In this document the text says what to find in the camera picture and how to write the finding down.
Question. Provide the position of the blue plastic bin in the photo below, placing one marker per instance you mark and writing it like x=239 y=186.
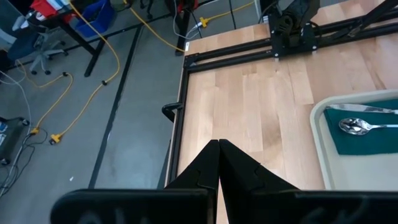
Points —
x=96 y=17

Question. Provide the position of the green cloth napkin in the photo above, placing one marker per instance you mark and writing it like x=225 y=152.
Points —
x=363 y=144

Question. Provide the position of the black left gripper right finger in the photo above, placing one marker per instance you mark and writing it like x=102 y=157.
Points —
x=264 y=202

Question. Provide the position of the red box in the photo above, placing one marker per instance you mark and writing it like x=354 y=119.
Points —
x=43 y=7

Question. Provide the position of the black wheeled cart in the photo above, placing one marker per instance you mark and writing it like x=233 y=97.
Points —
x=11 y=137

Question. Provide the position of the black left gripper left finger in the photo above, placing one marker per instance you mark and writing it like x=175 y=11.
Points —
x=186 y=205

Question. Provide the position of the grey office chair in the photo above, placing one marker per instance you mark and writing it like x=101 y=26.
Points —
x=34 y=46

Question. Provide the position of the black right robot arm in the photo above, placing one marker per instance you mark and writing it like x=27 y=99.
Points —
x=292 y=31

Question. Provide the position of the beige plastic tray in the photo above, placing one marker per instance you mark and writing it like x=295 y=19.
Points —
x=363 y=171

